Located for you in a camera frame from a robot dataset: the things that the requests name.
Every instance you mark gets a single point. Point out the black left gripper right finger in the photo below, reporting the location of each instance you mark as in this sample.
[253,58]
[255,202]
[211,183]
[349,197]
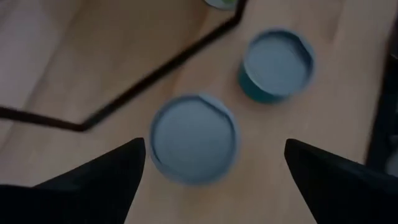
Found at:
[348,193]

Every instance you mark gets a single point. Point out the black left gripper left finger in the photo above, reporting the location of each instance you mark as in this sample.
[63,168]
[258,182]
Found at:
[77,193]

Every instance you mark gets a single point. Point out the silver top food can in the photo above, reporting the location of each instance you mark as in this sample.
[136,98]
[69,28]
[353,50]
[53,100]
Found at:
[194,138]

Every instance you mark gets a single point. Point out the mixed vegetables can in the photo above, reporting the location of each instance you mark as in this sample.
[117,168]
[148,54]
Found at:
[220,3]

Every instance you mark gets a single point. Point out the teal tuna fish can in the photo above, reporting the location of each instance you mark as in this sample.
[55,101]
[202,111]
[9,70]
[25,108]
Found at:
[276,65]

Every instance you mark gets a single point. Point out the wooden shelf with black frame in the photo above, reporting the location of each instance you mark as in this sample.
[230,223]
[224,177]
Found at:
[140,88]

